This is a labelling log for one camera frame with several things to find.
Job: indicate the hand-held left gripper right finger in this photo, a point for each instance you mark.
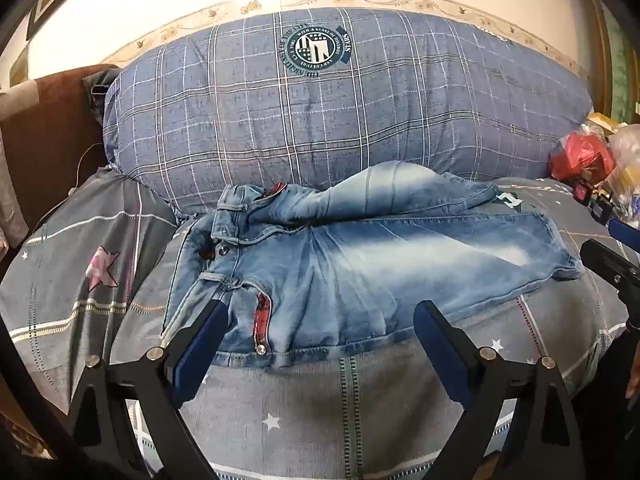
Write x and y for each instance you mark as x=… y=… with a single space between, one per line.
x=440 y=347

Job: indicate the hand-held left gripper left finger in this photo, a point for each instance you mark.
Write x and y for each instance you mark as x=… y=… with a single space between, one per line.
x=200 y=347

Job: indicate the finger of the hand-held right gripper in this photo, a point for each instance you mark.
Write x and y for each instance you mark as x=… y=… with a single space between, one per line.
x=607 y=265
x=625 y=234

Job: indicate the light blue denim pants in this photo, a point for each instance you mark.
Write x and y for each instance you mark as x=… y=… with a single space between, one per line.
x=360 y=270

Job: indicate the clear plastic bag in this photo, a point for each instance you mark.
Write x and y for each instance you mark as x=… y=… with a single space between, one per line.
x=627 y=160

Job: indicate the red bag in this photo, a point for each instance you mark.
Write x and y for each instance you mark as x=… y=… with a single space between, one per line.
x=582 y=157

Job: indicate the yellow box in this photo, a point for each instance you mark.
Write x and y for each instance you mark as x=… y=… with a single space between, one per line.
x=602 y=122

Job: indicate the grey star print bedsheet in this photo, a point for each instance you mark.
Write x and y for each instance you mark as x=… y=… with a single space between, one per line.
x=75 y=280

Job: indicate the pale pinkish cloth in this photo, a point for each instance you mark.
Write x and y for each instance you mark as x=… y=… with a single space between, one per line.
x=12 y=195

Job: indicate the blue plaid pillow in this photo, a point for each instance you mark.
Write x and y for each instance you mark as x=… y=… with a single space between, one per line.
x=320 y=120

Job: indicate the brown headboard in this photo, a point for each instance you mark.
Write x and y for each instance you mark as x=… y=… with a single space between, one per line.
x=50 y=130

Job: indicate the dark grey cloth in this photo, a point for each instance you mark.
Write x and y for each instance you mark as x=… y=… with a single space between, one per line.
x=100 y=92

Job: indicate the green door frame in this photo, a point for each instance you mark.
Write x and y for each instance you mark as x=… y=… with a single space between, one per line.
x=617 y=60

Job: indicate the dark picture frame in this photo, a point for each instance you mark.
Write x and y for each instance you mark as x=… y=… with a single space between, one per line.
x=42 y=12

